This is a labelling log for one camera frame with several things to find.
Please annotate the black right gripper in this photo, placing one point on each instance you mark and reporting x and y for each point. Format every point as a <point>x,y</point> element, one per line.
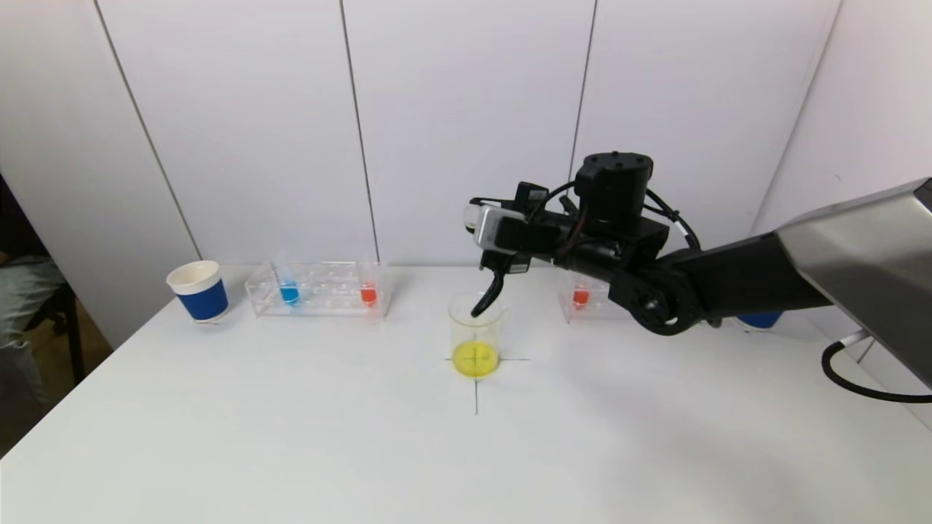
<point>507,260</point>

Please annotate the test tube with yellow pigment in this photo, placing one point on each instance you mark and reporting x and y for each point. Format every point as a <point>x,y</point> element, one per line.
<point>470,218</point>

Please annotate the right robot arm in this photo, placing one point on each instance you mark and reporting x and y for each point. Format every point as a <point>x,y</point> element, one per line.
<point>837,262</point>

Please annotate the test tube with red pigment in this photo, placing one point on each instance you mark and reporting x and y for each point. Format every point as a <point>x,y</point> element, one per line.
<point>580,297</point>
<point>368,294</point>

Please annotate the clear glass beaker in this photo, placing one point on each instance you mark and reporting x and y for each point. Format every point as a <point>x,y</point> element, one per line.
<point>476,358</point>

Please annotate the clear acrylic test tube rack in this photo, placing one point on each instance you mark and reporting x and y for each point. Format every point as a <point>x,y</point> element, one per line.
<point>328,300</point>
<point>593,309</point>

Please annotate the test tube with blue pigment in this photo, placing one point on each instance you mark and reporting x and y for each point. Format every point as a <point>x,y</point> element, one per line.
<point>290,293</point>

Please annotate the blue and white paper cup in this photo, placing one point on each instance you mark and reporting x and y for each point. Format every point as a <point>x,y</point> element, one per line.
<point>204,300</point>
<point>761,319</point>

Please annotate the person in grey trousers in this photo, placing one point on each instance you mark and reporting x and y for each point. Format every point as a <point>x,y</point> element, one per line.
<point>22,291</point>

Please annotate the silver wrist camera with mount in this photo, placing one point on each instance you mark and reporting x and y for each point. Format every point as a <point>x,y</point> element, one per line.
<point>499,229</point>

